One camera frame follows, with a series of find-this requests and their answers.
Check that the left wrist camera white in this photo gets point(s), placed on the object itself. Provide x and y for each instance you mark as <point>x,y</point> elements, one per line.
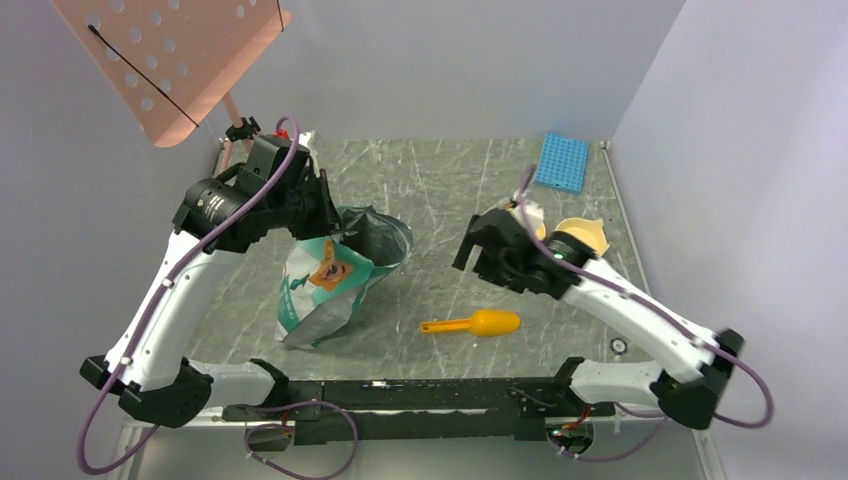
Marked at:
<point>312,141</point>

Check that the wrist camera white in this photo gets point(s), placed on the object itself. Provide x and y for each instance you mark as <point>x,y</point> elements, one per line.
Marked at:
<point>312,141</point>
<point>529,214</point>

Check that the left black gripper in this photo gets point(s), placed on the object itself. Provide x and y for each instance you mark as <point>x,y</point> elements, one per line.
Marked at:
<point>328,217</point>

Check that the orange plastic scoop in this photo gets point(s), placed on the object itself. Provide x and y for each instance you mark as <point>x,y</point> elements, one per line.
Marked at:
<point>482,323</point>

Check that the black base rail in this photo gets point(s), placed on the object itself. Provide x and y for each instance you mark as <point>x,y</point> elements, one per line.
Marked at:
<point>523,408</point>

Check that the cream pet bowl right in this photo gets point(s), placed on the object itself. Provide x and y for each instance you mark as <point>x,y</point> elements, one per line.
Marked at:
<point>590,232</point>

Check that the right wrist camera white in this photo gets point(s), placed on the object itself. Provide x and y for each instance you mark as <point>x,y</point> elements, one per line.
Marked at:
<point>529,214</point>

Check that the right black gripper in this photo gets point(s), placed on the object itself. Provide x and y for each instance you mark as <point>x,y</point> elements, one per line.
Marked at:
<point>483,268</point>

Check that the blue perforated tray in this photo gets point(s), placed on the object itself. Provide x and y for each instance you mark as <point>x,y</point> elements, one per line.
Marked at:
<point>562,163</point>

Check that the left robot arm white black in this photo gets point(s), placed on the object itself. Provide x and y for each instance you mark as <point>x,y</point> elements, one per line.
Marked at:
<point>214,226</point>

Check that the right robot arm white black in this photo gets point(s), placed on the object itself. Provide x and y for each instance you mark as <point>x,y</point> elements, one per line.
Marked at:
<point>689,365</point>

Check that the green dog food bag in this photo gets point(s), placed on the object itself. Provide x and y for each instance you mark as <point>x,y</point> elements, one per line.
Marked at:
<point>326,279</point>

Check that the pink perforated music stand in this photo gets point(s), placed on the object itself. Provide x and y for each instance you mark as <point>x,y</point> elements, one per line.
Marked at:
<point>172,62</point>

